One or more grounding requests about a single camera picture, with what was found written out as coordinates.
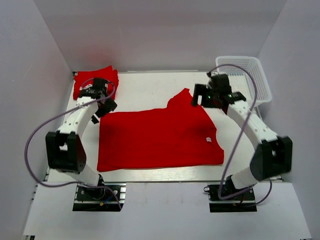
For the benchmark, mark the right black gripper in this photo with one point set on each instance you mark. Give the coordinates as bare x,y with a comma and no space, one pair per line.
199,89

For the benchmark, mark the folded red t shirt stack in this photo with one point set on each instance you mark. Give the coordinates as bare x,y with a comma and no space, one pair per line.
85,78

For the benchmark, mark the white plastic basket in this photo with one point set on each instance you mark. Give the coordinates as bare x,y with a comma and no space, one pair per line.
246,76

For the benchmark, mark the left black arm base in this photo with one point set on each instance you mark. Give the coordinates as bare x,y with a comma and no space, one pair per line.
99,200

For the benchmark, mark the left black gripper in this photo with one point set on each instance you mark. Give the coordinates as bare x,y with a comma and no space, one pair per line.
109,106

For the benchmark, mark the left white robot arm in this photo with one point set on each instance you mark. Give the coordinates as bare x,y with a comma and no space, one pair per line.
65,151

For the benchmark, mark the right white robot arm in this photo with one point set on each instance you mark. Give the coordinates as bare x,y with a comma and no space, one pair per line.
272,153

